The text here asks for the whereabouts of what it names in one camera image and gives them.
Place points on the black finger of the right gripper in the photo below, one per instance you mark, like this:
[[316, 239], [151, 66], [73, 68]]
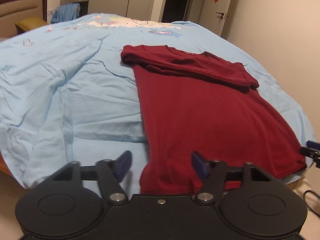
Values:
[[311, 150]]

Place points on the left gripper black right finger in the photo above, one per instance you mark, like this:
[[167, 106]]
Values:
[[213, 175]]

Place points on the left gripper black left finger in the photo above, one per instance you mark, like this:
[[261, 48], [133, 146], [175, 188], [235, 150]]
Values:
[[110, 174]]

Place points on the dark red knit shirt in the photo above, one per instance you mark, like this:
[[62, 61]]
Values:
[[203, 103]]

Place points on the white bedroom door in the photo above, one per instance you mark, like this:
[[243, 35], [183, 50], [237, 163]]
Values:
[[208, 17]]

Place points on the blue clothes pile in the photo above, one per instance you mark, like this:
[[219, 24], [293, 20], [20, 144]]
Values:
[[66, 12]]

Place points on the light blue printed bed sheet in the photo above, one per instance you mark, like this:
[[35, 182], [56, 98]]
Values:
[[66, 96]]

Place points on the olive green pillow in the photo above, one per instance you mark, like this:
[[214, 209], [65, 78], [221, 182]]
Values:
[[29, 24]]

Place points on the brown padded bed headboard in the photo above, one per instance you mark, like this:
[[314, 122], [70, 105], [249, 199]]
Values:
[[13, 11]]

